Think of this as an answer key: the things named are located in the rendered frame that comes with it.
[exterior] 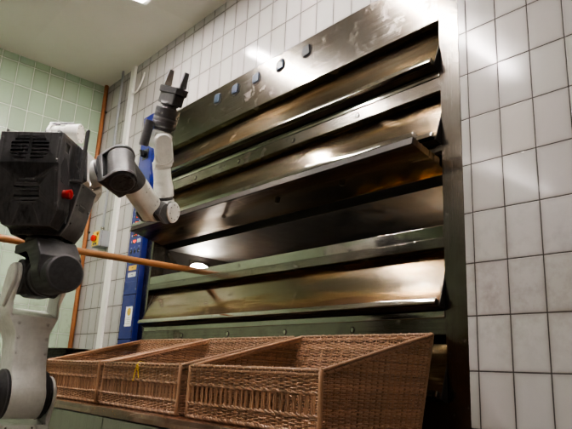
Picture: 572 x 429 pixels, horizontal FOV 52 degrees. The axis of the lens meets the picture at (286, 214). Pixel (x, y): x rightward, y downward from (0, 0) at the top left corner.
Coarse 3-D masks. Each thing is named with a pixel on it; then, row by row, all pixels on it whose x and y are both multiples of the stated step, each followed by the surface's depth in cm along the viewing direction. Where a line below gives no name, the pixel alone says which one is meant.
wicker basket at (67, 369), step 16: (80, 352) 275; (96, 352) 280; (112, 352) 286; (128, 352) 291; (48, 368) 260; (64, 368) 269; (80, 368) 236; (96, 368) 226; (64, 384) 267; (80, 384) 272; (96, 384) 223; (80, 400) 229; (96, 400) 222
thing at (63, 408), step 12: (60, 408) 228; (72, 408) 220; (84, 408) 213; (96, 408) 206; (108, 408) 200; (120, 408) 202; (60, 420) 227; (72, 420) 219; (84, 420) 212; (96, 420) 205; (108, 420) 199; (120, 420) 193; (132, 420) 186; (144, 420) 180; (156, 420) 175; (168, 420) 171; (180, 420) 166; (192, 420) 164
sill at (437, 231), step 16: (368, 240) 201; (384, 240) 196; (400, 240) 191; (416, 240) 186; (272, 256) 238; (288, 256) 231; (304, 256) 224; (320, 256) 217; (176, 272) 292; (192, 272) 280; (208, 272) 271
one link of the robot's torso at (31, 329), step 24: (0, 312) 184; (24, 312) 185; (48, 312) 194; (24, 336) 180; (48, 336) 185; (0, 360) 183; (24, 360) 178; (0, 384) 171; (24, 384) 174; (48, 384) 179; (0, 408) 170; (24, 408) 173; (48, 408) 180
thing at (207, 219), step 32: (352, 160) 194; (384, 160) 189; (416, 160) 185; (256, 192) 231; (288, 192) 225; (320, 192) 220; (352, 192) 214; (160, 224) 288; (192, 224) 278; (224, 224) 270
